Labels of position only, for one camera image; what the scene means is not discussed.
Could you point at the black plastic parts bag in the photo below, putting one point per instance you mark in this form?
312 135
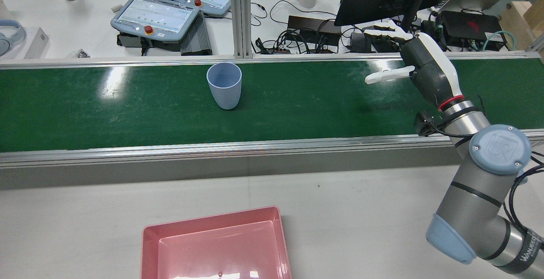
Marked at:
80 54

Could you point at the small white tube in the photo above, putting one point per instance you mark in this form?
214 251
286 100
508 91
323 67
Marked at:
117 7

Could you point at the green conveyor belt aluminium frame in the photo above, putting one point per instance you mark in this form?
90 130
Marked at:
127 105

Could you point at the black box red logo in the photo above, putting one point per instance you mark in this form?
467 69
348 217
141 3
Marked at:
471 26

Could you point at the right white dexterous robot hand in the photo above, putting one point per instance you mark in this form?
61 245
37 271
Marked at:
431 66

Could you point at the pink plastic box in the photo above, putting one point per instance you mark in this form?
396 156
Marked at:
212 245

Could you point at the dark grey finned unit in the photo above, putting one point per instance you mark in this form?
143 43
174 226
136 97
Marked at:
196 37

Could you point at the light blue plastic cup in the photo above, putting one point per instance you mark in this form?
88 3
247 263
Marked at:
227 94

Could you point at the light blue headphones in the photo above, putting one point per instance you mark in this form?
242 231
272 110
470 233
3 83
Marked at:
15 32

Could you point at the right grey UR5e robot arm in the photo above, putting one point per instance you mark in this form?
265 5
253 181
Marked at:
488 185

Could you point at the aluminium profile post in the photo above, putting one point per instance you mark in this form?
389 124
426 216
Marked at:
241 15

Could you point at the black power adapter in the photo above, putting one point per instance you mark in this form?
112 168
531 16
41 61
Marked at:
431 28

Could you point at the black computer tower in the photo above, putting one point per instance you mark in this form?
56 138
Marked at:
314 26

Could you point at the metal electronics box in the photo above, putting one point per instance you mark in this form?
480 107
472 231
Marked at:
161 46

